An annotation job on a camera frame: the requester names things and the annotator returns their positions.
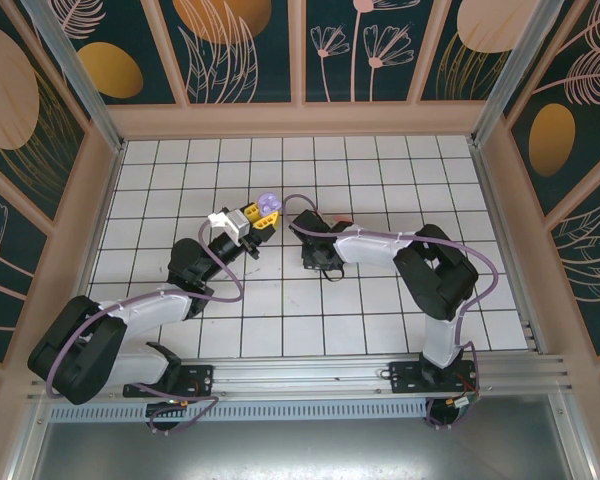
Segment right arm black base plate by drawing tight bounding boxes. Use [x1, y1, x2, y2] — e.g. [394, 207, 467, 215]
[388, 360, 481, 397]

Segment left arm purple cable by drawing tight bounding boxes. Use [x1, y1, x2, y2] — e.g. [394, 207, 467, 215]
[46, 222, 245, 437]

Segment grey metal sheet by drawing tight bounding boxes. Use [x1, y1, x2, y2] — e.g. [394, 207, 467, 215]
[29, 419, 581, 480]

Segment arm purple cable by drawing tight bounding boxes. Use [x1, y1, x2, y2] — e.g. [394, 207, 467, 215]
[282, 194, 498, 430]
[46, 222, 245, 437]

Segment aluminium mounting rail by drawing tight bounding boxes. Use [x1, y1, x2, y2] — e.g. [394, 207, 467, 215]
[27, 353, 579, 402]

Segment grey slotted cable duct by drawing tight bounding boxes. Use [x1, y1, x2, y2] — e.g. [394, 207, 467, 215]
[44, 402, 431, 424]

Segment aluminium frame bar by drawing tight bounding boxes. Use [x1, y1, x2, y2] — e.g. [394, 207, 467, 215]
[549, 384, 599, 480]
[7, 399, 51, 480]

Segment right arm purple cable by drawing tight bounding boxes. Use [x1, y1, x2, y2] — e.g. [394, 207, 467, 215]
[282, 194, 498, 430]

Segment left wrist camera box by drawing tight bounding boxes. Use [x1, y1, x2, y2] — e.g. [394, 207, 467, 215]
[207, 207, 251, 247]

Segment aluminium corner post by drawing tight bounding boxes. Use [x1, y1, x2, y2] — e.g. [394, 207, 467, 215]
[468, 0, 567, 150]
[22, 0, 127, 154]

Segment aluminium side rail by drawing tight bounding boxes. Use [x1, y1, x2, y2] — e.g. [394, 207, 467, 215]
[472, 144, 549, 356]

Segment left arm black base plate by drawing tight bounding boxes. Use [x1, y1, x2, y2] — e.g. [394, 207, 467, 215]
[123, 364, 216, 399]

